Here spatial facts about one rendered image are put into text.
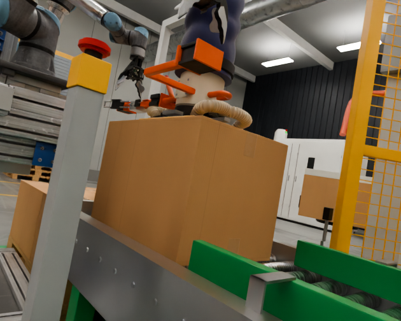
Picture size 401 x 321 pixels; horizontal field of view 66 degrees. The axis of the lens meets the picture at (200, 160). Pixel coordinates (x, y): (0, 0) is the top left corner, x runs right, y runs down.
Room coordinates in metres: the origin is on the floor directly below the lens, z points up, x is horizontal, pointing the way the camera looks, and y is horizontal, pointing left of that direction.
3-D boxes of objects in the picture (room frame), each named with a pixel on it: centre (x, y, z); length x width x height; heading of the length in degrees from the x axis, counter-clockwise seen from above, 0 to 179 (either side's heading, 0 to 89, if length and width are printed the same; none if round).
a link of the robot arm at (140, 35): (1.60, 0.43, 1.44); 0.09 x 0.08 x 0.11; 88
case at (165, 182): (1.17, 0.05, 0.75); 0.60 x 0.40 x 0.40; 40
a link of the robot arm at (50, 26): (1.10, 0.65, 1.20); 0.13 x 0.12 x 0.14; 163
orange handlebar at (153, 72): (1.23, 0.26, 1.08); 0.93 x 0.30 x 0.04; 40
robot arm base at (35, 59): (1.10, 0.65, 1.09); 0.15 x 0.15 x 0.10
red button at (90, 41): (0.68, 0.28, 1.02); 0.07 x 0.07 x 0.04
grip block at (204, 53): (0.77, 0.05, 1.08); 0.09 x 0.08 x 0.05; 130
